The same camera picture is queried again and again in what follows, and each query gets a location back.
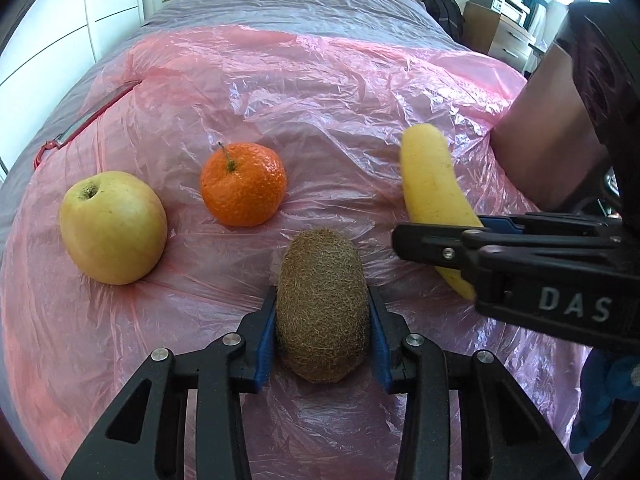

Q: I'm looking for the small orange tangerine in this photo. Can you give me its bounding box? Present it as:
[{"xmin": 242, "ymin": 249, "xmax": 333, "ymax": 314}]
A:
[{"xmin": 200, "ymin": 142, "xmax": 288, "ymax": 228}]

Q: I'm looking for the black backpack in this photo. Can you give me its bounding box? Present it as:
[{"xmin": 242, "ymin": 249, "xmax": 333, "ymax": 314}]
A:
[{"xmin": 422, "ymin": 0, "xmax": 464, "ymax": 44}]

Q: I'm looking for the purple bed cover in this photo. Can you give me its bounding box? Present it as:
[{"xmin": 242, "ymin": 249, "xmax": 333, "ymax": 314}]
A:
[{"xmin": 0, "ymin": 0, "xmax": 482, "ymax": 461}]

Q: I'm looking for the grey printer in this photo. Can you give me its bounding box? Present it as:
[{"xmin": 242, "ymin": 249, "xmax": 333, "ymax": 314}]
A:
[{"xmin": 469, "ymin": 0, "xmax": 530, "ymax": 26}]

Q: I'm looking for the yellow apple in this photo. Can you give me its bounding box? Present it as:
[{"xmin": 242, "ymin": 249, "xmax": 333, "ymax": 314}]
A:
[{"xmin": 58, "ymin": 171, "xmax": 168, "ymax": 285}]

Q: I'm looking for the yellow banana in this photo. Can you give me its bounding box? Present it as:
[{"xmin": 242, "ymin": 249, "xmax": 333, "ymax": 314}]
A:
[{"xmin": 392, "ymin": 124, "xmax": 484, "ymax": 301}]

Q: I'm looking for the white wardrobe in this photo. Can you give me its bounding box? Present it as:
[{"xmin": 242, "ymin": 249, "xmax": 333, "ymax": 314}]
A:
[{"xmin": 1, "ymin": 0, "xmax": 144, "ymax": 171}]

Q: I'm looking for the red-edged phone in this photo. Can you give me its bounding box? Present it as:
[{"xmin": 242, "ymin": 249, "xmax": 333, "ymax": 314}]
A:
[{"xmin": 32, "ymin": 79, "xmax": 142, "ymax": 169}]

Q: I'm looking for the wooden drawer cabinet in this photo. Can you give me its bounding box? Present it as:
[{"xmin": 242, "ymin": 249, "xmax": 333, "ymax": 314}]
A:
[{"xmin": 462, "ymin": 1, "xmax": 535, "ymax": 73}]

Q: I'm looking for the steel black electric kettle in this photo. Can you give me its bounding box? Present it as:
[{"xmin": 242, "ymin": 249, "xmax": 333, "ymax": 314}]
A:
[{"xmin": 490, "ymin": 44, "xmax": 608, "ymax": 211}]

